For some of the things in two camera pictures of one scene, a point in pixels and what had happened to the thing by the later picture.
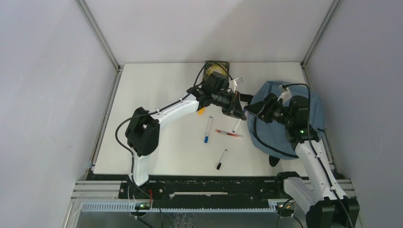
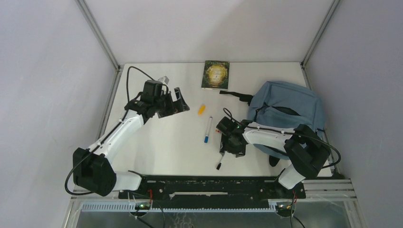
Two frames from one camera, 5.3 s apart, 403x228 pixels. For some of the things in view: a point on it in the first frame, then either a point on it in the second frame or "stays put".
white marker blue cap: (206, 138) stays put
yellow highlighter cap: (201, 111) stays put
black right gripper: (272, 100) to (224, 146)
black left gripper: (234, 107) to (171, 110)
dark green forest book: (211, 67) stays put
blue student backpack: (273, 138) stays put
